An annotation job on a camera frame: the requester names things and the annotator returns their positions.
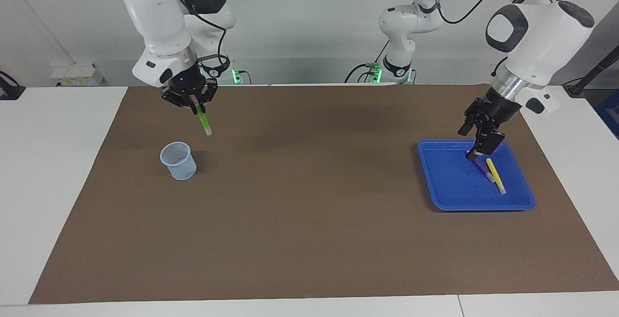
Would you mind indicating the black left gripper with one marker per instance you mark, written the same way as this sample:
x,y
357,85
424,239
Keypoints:
x,y
498,106

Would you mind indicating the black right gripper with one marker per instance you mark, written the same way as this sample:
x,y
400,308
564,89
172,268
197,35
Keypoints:
x,y
186,84

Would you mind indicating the green pen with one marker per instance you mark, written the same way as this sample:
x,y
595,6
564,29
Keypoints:
x,y
204,122

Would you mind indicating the purple pen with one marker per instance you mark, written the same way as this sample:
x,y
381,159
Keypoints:
x,y
483,169

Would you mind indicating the yellow pen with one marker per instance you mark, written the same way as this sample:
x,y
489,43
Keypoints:
x,y
495,176

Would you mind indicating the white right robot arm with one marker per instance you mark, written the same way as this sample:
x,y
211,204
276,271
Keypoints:
x,y
154,17

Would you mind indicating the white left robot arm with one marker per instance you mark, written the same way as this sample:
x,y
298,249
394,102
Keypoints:
x,y
537,36

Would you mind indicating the blue plastic tray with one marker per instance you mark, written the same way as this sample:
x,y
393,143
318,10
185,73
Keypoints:
x,y
454,191

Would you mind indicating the translucent plastic cup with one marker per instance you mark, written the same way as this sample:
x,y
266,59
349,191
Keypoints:
x,y
181,164

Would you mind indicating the white power strip box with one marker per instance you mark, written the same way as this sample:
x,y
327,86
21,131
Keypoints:
x,y
77,75

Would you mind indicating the black stand pole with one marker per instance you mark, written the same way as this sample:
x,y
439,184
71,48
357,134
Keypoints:
x,y
592,72

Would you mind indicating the blue crate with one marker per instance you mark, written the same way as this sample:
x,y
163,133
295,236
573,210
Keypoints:
x,y
610,113

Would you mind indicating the brown table mat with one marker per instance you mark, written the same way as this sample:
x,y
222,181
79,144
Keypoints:
x,y
309,210

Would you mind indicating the black clamp mount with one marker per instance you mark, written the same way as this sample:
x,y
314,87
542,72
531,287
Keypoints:
x,y
9,92

